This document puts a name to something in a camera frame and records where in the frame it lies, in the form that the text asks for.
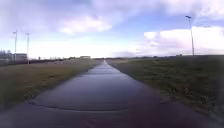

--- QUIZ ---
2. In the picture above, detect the low distant building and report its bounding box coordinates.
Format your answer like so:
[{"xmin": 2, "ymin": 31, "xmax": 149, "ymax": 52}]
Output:
[{"xmin": 79, "ymin": 55, "xmax": 92, "ymax": 60}]

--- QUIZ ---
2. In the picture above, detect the grass field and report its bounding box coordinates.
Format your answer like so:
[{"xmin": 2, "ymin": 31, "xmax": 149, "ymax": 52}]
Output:
[
  {"xmin": 0, "ymin": 58, "xmax": 103, "ymax": 111},
  {"xmin": 105, "ymin": 55, "xmax": 224, "ymax": 125}
]

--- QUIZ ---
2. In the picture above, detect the tall street lamp pole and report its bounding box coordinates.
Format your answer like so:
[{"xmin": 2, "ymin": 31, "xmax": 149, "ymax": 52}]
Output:
[{"xmin": 185, "ymin": 15, "xmax": 196, "ymax": 57}]

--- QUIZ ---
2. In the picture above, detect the dark wet asphalt path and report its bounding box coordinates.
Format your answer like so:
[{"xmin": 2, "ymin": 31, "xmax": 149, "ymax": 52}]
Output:
[{"xmin": 0, "ymin": 59, "xmax": 214, "ymax": 128}]

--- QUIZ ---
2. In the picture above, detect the pale lamp pole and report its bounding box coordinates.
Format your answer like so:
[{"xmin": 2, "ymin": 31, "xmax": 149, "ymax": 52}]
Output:
[
  {"xmin": 25, "ymin": 32, "xmax": 31, "ymax": 65},
  {"xmin": 12, "ymin": 30, "xmax": 18, "ymax": 62}
]

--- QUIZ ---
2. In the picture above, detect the grey building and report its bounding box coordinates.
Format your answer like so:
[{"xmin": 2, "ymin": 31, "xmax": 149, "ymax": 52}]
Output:
[{"xmin": 0, "ymin": 50, "xmax": 28, "ymax": 62}]

